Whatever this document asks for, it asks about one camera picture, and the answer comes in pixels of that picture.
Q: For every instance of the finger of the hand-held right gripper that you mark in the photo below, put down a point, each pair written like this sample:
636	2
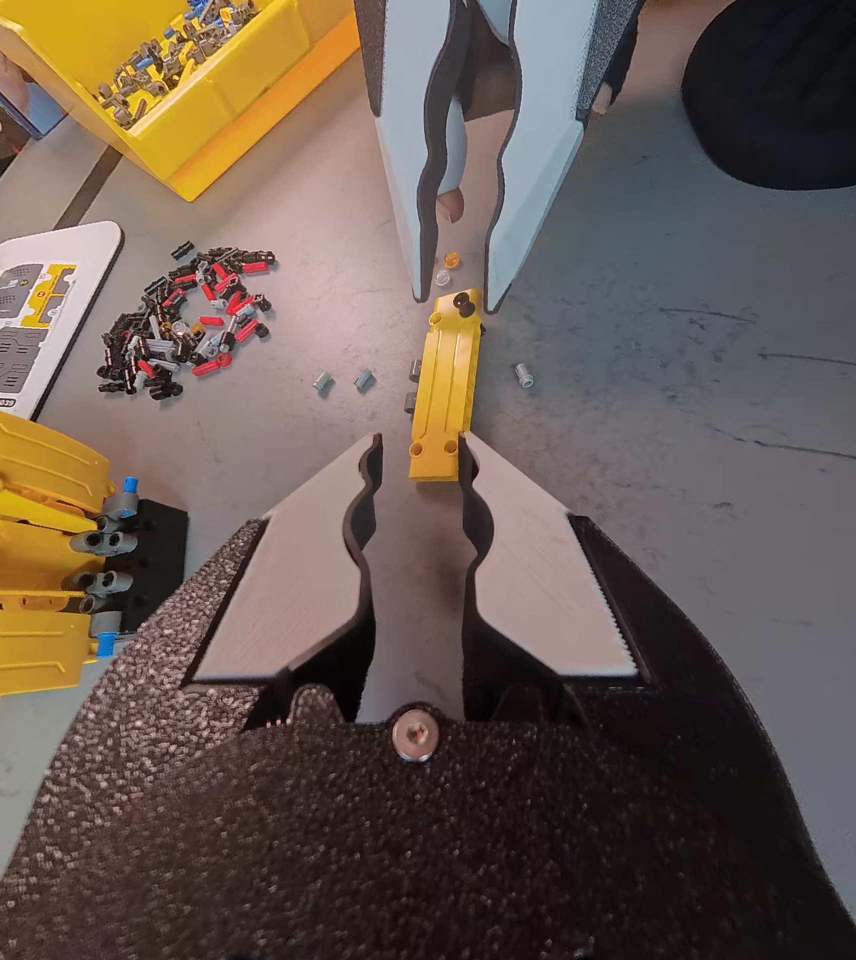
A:
401	112
548	112

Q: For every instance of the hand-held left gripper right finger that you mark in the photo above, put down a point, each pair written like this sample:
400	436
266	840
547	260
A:
548	592

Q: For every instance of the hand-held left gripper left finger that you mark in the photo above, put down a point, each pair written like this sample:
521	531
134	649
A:
285	592

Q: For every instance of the black lego pin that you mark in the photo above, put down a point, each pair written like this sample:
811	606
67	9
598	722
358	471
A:
461	302

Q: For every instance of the yellow lego panel piece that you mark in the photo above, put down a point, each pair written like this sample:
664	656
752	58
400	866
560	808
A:
446	390

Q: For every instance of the pile of small lego connectors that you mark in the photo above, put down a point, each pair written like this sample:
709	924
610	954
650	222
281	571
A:
180	330

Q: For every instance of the yellow bin with lego parts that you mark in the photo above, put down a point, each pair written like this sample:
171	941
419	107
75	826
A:
195	112

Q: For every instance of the heap of blue grey lego parts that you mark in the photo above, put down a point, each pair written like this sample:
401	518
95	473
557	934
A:
165	52

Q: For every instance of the yellow lego vehicle model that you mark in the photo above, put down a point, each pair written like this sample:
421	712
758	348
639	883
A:
15	540

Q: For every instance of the lego instruction sheet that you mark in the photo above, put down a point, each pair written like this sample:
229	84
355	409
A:
15	337

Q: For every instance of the person's right hand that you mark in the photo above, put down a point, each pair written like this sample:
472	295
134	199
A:
627	52

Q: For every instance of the black mesh cushion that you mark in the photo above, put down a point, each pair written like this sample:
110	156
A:
803	97

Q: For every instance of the instruction sheet on white stand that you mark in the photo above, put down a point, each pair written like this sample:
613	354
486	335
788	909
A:
90	247

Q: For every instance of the dark blue printed box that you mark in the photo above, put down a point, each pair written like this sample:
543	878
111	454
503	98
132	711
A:
30	90

